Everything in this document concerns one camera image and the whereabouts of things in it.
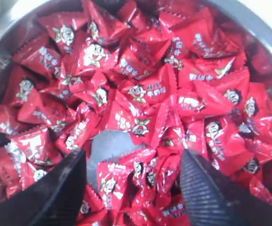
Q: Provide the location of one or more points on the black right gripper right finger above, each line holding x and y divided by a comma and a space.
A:
212, 199

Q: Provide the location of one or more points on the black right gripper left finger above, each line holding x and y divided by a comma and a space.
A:
54, 200

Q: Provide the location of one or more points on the stainless steel round plate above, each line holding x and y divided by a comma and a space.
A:
17, 26

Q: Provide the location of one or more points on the red wrapped candy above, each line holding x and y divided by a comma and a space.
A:
92, 56
144, 126
131, 181
153, 89

